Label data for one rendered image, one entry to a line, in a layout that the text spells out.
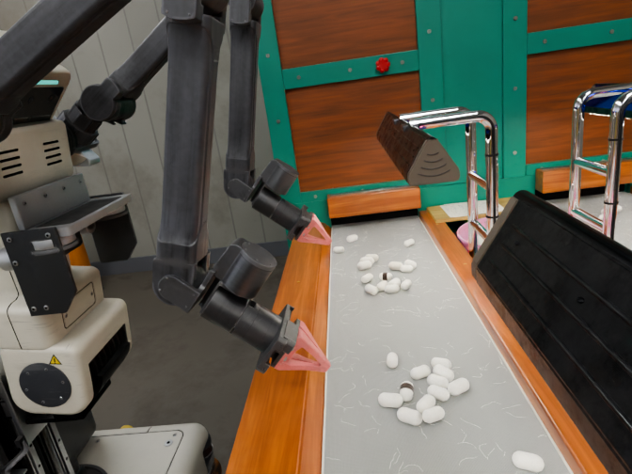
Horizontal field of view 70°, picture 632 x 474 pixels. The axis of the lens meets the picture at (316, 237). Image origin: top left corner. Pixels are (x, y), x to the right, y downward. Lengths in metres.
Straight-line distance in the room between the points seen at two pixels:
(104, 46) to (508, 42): 2.76
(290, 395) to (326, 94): 1.01
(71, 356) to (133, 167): 2.73
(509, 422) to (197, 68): 0.62
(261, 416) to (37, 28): 0.59
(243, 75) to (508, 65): 0.86
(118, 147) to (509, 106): 2.80
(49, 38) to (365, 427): 0.66
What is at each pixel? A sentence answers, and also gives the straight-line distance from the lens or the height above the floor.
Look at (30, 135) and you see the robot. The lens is 1.02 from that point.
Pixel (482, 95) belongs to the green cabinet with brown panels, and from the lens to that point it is 1.56.
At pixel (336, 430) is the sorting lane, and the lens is 0.71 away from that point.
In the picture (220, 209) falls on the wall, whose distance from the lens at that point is 3.50.
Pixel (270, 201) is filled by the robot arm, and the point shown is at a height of 0.98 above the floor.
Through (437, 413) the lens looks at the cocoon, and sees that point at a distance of 0.70.
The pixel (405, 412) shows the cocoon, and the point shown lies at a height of 0.76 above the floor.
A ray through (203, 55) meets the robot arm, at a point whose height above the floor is 1.26.
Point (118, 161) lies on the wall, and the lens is 3.68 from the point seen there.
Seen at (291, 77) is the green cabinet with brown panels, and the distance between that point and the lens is 1.49.
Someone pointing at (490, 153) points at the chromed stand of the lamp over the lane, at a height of 1.03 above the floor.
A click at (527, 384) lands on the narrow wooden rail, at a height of 0.76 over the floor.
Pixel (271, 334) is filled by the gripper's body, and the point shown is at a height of 0.89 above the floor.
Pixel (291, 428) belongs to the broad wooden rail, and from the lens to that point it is 0.68.
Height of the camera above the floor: 1.21
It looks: 18 degrees down
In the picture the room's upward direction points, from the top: 8 degrees counter-clockwise
